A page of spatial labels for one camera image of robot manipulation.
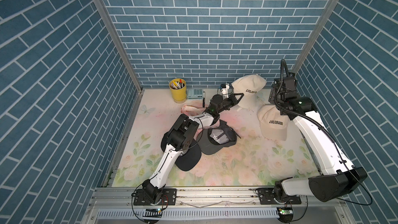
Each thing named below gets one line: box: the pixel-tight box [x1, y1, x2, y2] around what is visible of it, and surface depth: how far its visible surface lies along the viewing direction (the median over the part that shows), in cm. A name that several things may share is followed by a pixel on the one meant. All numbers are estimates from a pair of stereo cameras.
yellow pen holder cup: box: [168, 78, 188, 104], surface depth 110 cm
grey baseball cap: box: [196, 119, 241, 156], surface depth 95 cm
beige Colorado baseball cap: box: [257, 103, 290, 142], surface depth 98 cm
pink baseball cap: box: [180, 104, 207, 117], surface depth 104 cm
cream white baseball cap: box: [231, 74, 267, 109], surface depth 91 cm
